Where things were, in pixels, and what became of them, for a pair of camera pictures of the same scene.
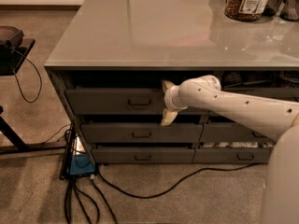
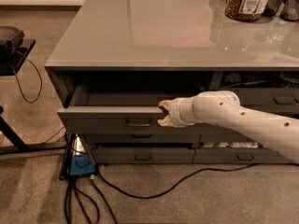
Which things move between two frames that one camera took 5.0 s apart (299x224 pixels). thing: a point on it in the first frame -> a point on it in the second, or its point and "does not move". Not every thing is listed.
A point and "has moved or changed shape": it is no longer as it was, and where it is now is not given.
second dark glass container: x=291 y=7 does not move
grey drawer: x=144 y=155 does not move
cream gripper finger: x=166 y=84 -> x=165 y=103
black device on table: x=10 y=38 does not move
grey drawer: x=112 y=101 has moved or changed shape
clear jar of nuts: x=247 y=2 does not move
